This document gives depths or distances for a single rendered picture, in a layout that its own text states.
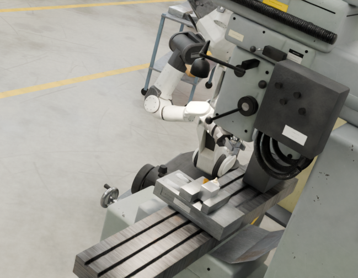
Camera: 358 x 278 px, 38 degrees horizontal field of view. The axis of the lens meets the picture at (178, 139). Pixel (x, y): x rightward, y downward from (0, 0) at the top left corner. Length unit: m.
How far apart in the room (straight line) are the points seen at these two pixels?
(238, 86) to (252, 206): 0.64
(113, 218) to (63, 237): 0.95
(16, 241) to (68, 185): 0.67
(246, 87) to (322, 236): 0.56
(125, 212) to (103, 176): 1.52
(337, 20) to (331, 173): 0.45
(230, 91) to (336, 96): 0.56
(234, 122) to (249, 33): 0.33
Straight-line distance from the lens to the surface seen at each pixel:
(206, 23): 2.32
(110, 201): 2.62
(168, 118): 2.29
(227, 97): 1.90
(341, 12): 1.66
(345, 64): 1.68
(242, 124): 1.89
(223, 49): 2.29
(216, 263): 2.08
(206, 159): 2.93
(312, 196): 1.69
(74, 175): 3.83
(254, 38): 1.79
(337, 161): 1.62
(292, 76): 1.46
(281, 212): 4.06
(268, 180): 2.39
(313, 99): 1.45
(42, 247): 3.21
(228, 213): 2.08
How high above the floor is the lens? 2.15
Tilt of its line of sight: 28 degrees down
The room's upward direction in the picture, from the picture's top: 16 degrees clockwise
